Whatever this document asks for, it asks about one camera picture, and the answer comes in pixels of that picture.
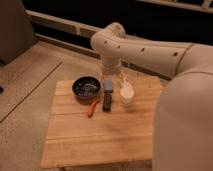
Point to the white window frame rail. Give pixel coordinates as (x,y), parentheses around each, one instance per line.
(66,28)

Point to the blue-grey sponge block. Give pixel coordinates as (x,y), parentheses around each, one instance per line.
(108,86)

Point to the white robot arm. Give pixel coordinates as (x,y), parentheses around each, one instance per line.
(183,123)

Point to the white cup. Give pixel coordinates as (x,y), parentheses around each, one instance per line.
(126,92)

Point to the black rectangular block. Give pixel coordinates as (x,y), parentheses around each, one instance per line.
(107,102)

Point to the wooden cutting board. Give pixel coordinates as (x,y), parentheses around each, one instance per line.
(121,135)

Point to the black bowl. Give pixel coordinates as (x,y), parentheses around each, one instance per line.
(86,87)

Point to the grey cabinet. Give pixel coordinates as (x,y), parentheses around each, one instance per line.
(16,31)

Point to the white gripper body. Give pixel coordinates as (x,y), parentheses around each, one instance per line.
(112,72)

